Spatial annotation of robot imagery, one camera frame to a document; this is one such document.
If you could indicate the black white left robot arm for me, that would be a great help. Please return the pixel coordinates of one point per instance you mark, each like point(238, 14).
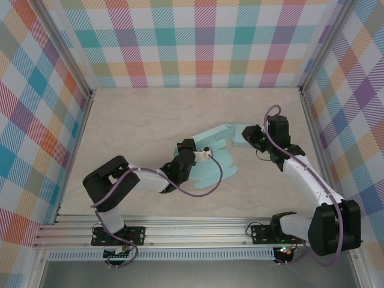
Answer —
point(111, 183)

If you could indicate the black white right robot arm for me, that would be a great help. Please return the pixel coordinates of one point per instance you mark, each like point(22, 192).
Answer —
point(333, 231)

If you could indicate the grey metal sheet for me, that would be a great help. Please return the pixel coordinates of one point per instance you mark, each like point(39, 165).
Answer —
point(195, 274)

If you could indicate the small green circuit board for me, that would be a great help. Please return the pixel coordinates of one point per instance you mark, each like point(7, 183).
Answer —
point(118, 255)

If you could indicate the circuit board with lit LED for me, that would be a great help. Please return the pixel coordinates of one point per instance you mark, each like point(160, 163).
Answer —
point(285, 252)

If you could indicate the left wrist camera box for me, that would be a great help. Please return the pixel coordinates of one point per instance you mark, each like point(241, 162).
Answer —
point(202, 155)

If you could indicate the aluminium side rail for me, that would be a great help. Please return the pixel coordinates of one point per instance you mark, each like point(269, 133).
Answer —
point(75, 150)
point(312, 126)

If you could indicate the wide aluminium base rail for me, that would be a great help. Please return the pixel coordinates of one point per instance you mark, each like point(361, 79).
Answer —
point(195, 232)

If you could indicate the short aluminium frame post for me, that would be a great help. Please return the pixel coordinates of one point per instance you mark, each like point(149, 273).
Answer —
point(38, 270)
point(361, 273)

